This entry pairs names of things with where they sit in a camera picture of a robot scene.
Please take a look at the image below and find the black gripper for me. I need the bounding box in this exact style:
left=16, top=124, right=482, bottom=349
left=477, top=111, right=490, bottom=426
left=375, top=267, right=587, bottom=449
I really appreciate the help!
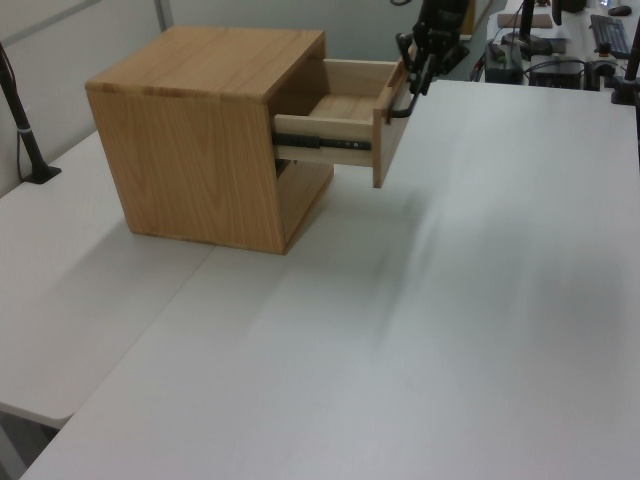
left=395, top=20, right=465, bottom=97

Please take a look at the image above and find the wooden drawer with black handle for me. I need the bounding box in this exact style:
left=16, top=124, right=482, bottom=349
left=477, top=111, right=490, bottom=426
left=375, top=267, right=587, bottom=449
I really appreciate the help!
left=271, top=46, right=420, bottom=190

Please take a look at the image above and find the dark electronics box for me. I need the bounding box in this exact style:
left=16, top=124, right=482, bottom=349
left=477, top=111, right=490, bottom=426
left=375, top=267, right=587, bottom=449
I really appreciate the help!
left=485, top=41, right=525, bottom=84

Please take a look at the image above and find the black monitor stand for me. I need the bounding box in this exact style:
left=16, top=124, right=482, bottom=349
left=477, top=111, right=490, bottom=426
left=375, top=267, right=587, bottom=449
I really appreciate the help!
left=501, top=0, right=552, bottom=57

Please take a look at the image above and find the black power supply box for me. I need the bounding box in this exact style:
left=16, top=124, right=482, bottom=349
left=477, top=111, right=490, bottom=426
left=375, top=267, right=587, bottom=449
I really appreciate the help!
left=528, top=58, right=587, bottom=90

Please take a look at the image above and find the black computer keyboard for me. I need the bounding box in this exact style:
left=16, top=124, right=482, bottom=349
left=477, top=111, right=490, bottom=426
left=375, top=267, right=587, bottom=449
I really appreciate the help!
left=588, top=13, right=635, bottom=58

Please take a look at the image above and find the black table clamp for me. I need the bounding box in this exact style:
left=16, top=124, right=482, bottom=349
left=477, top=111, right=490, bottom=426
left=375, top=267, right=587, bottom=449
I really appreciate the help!
left=606, top=0, right=640, bottom=107

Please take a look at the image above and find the oak wooden cabinet box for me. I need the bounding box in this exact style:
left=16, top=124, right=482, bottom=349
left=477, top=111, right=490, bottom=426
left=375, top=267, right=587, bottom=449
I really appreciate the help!
left=85, top=25, right=336, bottom=257

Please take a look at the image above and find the black pole with flat base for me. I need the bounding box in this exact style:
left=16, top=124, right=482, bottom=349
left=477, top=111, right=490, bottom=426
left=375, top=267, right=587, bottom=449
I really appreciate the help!
left=0, top=41, right=63, bottom=185

